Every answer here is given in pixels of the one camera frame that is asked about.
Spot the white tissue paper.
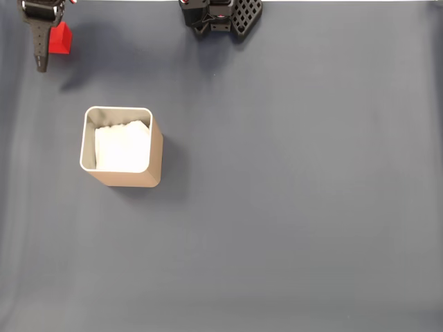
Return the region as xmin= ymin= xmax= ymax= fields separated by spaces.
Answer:
xmin=93 ymin=120 xmax=152 ymax=172

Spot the red cube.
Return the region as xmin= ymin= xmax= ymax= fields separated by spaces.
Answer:
xmin=48 ymin=21 xmax=73 ymax=55

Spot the tan square metal box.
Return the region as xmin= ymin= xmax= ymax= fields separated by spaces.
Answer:
xmin=79 ymin=106 xmax=164 ymax=189

